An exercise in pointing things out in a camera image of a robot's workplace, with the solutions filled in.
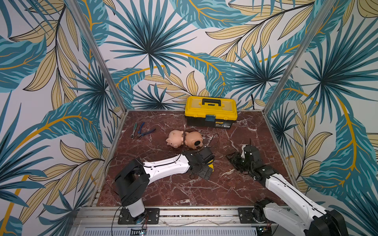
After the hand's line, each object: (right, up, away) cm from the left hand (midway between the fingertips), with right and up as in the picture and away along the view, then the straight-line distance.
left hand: (201, 172), depth 82 cm
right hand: (+15, +8, +2) cm, 17 cm away
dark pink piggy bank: (-4, +17, +11) cm, 21 cm away
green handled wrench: (-46, +19, +21) cm, 54 cm away
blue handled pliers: (-41, +20, +22) cm, 50 cm away
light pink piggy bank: (-15, +18, +11) cm, 26 cm away
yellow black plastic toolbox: (+8, +36, +18) cm, 41 cm away
